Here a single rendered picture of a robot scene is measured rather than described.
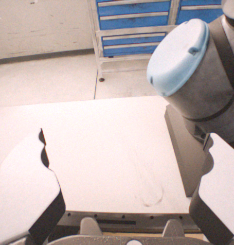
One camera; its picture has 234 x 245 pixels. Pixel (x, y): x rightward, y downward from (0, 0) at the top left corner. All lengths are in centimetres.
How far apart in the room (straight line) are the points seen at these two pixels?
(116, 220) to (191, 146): 28
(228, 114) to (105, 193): 33
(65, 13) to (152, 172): 254
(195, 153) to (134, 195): 19
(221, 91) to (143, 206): 30
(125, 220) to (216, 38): 25
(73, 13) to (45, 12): 42
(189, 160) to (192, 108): 16
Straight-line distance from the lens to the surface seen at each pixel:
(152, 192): 42
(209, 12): 199
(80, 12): 265
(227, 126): 35
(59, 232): 22
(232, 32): 24
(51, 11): 275
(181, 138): 43
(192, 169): 39
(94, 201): 42
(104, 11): 173
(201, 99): 26
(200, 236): 29
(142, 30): 176
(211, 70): 24
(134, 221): 19
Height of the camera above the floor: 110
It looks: 50 degrees down
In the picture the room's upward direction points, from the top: 6 degrees counter-clockwise
